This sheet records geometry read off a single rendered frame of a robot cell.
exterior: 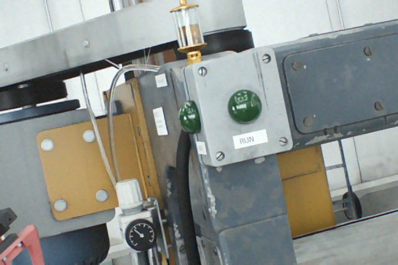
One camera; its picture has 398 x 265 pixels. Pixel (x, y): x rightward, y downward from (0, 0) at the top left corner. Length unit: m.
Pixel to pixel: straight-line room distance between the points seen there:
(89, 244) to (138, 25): 0.37
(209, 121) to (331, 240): 0.32
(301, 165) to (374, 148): 5.57
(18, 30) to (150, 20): 5.04
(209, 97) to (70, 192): 0.45
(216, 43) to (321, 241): 0.27
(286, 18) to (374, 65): 5.54
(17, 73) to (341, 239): 0.47
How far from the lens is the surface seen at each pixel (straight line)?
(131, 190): 0.89
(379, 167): 6.57
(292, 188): 1.03
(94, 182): 1.05
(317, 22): 6.38
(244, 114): 0.63
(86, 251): 1.11
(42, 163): 1.05
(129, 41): 0.88
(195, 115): 0.65
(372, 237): 0.93
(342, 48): 0.74
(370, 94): 0.75
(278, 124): 0.66
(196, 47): 0.72
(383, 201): 6.56
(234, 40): 0.82
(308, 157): 0.98
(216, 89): 0.64
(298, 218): 1.04
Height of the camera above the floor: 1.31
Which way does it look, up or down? 3 degrees down
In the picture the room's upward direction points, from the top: 12 degrees counter-clockwise
